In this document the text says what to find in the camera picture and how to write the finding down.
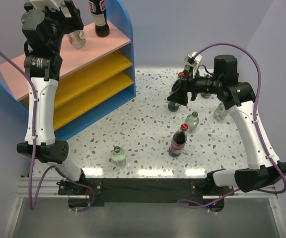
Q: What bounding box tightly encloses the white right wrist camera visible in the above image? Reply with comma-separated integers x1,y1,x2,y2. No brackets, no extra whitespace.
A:
184,52,202,76

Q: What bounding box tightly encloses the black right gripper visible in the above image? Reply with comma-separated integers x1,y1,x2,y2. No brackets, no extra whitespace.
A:
167,65,222,106

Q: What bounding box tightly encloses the clear soda bottle shelved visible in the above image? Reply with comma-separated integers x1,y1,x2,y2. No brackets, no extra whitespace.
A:
60,1,86,49

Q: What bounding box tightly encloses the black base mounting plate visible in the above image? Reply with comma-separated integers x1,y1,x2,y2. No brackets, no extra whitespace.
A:
57,173,237,212

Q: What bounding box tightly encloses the blue shelf with coloured boards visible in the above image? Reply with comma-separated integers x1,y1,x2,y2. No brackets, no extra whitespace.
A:
0,0,136,142

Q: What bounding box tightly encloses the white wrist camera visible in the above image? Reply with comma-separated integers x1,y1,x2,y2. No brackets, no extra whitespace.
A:
184,52,202,76
30,0,60,12

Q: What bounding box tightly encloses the aluminium rail frame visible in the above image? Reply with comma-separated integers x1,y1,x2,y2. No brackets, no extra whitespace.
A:
3,175,286,238

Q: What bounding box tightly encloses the cola bottle under right gripper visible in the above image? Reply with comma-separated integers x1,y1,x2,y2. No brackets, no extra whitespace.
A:
167,71,186,113

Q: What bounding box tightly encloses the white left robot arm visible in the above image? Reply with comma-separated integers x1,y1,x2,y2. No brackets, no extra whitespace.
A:
17,0,87,194

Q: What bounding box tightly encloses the green glass bottle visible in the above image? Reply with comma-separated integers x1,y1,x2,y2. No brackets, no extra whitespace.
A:
201,93,212,99
183,64,191,77

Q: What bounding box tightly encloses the green glass bottle right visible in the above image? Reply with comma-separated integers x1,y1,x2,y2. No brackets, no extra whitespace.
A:
201,93,212,99

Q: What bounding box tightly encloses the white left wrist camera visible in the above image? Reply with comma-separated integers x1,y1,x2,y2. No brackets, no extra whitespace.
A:
30,0,60,12

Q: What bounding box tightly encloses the clear soda bottle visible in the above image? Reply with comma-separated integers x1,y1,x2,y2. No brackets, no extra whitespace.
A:
185,112,199,133
112,146,127,167
213,102,229,121

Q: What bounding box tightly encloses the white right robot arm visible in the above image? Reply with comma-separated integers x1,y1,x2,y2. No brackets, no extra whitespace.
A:
167,52,286,195

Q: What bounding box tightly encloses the cola bottle front centre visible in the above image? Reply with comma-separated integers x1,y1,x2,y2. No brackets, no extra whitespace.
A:
169,123,188,158

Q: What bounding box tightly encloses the green glass bottle left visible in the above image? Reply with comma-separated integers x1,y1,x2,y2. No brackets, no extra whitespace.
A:
183,64,191,77

